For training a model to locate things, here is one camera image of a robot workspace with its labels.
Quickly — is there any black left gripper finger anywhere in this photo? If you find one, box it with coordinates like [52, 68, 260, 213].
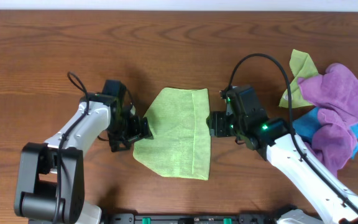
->
[138, 118, 154, 140]
[109, 134, 150, 152]

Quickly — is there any light green cloth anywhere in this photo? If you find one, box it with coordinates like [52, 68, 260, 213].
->
[133, 87, 211, 180]

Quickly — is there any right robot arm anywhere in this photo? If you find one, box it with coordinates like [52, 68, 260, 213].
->
[206, 86, 358, 223]

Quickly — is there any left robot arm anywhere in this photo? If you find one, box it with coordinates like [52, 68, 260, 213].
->
[14, 93, 153, 223]

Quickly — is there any blue cloth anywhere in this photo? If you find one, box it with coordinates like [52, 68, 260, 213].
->
[293, 107, 358, 143]

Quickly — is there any olive green cloth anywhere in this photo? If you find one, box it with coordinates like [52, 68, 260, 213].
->
[289, 49, 319, 108]

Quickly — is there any purple cloth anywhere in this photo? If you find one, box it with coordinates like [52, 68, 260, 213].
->
[298, 63, 358, 175]

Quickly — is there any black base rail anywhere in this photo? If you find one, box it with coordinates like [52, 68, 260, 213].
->
[28, 203, 323, 224]

